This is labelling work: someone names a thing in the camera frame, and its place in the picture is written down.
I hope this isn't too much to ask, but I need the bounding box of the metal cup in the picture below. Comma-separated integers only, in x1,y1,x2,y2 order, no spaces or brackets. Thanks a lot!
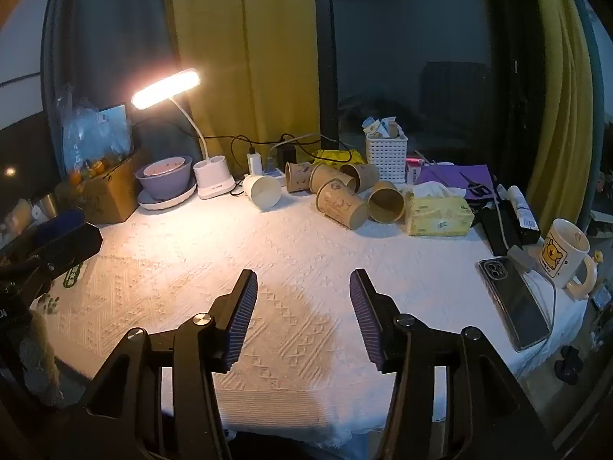
35,194,59,220

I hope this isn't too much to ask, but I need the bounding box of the yellow tissue pack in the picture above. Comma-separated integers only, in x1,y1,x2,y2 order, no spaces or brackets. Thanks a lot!
404,181,475,237

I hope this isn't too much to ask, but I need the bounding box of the white bear print mug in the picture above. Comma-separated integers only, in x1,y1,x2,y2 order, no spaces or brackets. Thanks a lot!
536,218,600,302

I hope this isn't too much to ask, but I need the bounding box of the dark screen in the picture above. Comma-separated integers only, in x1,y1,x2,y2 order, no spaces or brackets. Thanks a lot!
0,110,64,202

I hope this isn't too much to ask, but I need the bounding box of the brown paper cup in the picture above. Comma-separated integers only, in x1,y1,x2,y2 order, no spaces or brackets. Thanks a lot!
340,163,381,193
309,163,357,193
314,179,370,230
367,181,407,224
285,161,315,194

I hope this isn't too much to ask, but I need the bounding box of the white textured tablecloth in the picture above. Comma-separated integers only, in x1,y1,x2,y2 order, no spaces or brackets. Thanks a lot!
30,186,588,447

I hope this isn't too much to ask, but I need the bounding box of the purple bowl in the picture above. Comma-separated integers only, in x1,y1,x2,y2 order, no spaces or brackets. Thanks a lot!
135,155,194,201

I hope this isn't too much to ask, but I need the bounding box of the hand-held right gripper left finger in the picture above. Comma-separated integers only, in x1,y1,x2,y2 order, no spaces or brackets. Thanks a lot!
62,269,259,460

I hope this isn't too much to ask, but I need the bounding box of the white desk lamp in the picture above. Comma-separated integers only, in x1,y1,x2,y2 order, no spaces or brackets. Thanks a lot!
131,68,236,200

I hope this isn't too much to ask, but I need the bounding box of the white cup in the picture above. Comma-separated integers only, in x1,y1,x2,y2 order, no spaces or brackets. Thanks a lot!
241,173,283,211

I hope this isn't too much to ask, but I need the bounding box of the smartphone in clear case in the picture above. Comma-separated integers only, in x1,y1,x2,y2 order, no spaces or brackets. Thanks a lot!
477,256,552,353

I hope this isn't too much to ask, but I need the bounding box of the yellow curtain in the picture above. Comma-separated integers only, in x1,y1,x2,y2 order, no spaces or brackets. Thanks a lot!
523,0,595,246
162,0,322,164

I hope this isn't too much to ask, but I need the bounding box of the cardboard box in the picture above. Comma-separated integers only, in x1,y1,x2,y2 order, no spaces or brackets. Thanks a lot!
55,150,152,225

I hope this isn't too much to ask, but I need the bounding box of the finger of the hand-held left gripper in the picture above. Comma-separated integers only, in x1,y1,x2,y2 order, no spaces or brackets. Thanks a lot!
29,208,103,270

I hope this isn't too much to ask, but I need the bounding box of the black power adapter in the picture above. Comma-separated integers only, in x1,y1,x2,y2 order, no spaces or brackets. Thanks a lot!
277,135,299,164

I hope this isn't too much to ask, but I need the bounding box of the white plastic basket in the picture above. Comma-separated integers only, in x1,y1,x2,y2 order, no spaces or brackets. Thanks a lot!
365,131,409,184

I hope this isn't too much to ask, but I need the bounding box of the black cable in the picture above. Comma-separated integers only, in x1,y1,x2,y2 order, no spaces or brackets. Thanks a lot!
200,131,352,173

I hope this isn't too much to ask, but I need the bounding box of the white plate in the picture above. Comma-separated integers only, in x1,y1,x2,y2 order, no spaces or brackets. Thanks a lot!
137,179,198,213

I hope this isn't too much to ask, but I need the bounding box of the clear plastic bag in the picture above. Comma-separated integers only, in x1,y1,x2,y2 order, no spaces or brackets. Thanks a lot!
59,85,135,179

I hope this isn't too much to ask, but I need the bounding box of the yellow packet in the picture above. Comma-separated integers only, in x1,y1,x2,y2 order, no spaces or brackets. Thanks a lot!
313,149,367,165

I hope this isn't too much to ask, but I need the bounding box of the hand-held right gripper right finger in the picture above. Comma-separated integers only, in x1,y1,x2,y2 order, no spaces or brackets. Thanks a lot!
349,268,557,460

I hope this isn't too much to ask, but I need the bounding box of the pink box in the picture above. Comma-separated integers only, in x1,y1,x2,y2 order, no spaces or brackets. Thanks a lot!
405,155,425,184

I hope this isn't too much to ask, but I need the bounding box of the grey curtain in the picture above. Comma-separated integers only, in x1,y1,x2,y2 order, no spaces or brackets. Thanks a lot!
42,0,193,164

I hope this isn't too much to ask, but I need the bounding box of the white spray bottle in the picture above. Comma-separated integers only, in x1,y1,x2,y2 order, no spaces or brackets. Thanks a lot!
495,184,536,229

